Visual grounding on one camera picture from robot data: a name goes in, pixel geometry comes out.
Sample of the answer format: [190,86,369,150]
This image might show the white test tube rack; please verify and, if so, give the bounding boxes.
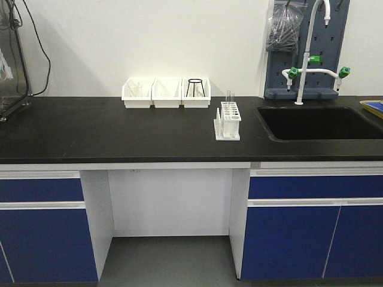
[214,102,241,141]

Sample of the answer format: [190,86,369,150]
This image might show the blue-grey pegboard drying rack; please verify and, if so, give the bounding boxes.
[264,1,349,100]

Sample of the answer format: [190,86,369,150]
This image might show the right white storage bin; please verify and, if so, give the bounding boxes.
[181,78,211,108]

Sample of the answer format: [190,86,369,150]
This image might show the white storage bin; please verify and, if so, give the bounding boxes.
[121,77,154,109]
[181,78,211,108]
[151,78,182,108]

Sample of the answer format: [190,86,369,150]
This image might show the clear glassware under tripod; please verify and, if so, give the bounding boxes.
[191,84,205,97]

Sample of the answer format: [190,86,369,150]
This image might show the middle white storage bin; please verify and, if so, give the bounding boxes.
[151,78,182,108]

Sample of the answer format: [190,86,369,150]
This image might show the small clear beaker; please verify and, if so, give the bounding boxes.
[158,85,170,97]

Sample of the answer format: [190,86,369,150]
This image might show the black metal tripod stand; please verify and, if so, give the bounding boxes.
[186,78,205,97]

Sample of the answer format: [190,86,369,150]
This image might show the left white storage bin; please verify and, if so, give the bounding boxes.
[121,77,154,109]

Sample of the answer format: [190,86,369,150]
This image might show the clear flask with droppers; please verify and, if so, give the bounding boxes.
[127,80,143,97]

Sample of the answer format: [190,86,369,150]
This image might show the right blue drawer front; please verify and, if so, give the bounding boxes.
[248,175,382,199]

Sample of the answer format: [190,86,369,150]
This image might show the blue drawer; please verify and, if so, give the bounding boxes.
[1,178,84,202]
[248,175,382,199]

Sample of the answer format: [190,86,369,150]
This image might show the black lab sink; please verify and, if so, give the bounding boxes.
[256,106,382,142]

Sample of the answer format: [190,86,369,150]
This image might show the white lab faucet green knobs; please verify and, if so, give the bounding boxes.
[282,0,351,105]

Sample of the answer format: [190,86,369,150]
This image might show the plastic bag of pegs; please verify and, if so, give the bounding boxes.
[265,1,308,53]

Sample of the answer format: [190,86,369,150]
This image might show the blue cabinet door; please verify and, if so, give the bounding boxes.
[324,205,382,278]
[240,206,339,280]
[1,209,98,283]

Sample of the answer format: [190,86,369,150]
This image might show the left blue drawer front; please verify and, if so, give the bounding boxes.
[1,178,84,202]

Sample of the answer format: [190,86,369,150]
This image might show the left blue cabinet door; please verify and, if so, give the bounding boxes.
[1,209,98,283]

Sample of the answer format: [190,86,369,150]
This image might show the yellow tray with blue mat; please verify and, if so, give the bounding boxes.
[360,100,383,119]

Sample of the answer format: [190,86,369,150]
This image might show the far right blue cabinet door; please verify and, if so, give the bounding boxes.
[324,205,382,278]

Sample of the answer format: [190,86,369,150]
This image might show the black hanging cable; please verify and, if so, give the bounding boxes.
[22,0,51,97]

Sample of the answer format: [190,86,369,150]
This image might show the metal frame stand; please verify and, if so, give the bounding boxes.
[1,1,31,121]

